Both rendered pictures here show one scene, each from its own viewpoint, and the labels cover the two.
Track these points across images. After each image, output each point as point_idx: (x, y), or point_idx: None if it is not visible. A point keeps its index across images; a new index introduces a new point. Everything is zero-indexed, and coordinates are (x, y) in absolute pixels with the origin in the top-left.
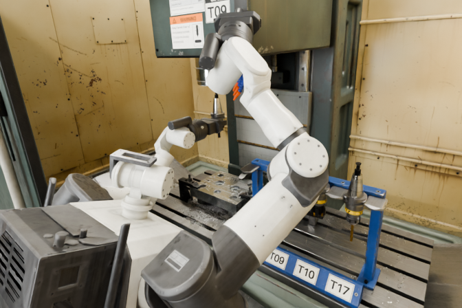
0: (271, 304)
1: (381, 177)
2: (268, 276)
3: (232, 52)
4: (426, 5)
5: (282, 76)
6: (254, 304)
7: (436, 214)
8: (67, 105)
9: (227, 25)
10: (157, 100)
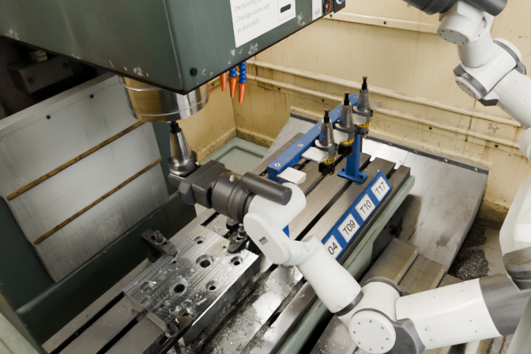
0: (352, 276)
1: None
2: (355, 250)
3: None
4: None
5: (69, 61)
6: (362, 287)
7: (213, 134)
8: None
9: None
10: None
